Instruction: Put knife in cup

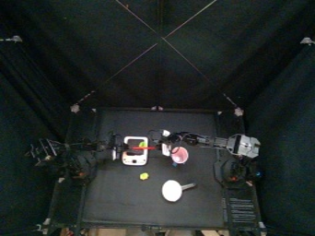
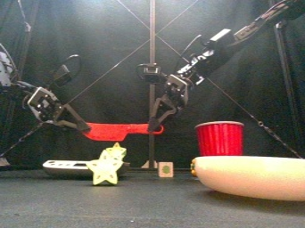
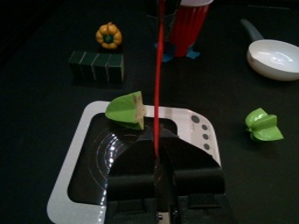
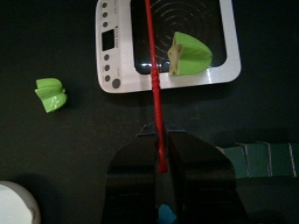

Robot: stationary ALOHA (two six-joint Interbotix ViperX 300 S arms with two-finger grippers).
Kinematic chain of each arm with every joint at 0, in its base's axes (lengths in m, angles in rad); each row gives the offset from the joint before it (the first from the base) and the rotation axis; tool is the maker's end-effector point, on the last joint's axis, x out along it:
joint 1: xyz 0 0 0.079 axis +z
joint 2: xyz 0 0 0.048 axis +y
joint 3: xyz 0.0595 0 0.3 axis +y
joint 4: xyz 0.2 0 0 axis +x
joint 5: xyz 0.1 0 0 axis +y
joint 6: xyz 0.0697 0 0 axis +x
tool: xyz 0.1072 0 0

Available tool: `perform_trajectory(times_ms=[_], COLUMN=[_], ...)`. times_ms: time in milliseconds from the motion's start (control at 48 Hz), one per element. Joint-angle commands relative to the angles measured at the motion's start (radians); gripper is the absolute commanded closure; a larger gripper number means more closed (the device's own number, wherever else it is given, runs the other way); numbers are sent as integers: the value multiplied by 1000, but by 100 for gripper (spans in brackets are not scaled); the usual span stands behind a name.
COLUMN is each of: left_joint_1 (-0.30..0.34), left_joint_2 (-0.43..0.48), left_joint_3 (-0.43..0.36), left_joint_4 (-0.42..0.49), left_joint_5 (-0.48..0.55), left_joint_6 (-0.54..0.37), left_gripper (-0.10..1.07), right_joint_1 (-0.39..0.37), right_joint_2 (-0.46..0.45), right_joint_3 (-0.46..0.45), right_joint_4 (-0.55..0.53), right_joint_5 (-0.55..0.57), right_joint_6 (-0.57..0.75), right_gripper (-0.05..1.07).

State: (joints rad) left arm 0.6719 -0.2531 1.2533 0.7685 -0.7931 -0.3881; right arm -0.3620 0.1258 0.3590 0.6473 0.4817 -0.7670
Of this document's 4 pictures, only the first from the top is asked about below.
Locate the white pan with grey handle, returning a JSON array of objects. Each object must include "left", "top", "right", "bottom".
[{"left": 161, "top": 179, "right": 197, "bottom": 203}]

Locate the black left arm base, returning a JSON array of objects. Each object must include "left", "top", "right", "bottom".
[{"left": 58, "top": 151, "right": 98, "bottom": 185}]

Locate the white toy tray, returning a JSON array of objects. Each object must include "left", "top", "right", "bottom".
[{"left": 120, "top": 136, "right": 149, "bottom": 167}]

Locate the pink cup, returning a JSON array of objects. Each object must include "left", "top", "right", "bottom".
[{"left": 169, "top": 146, "right": 190, "bottom": 165}]

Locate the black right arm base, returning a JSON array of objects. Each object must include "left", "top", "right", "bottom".
[{"left": 212, "top": 156, "right": 260, "bottom": 189}]

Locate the white printed label sticker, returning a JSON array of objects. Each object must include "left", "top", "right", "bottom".
[{"left": 227, "top": 196, "right": 256, "bottom": 226}]

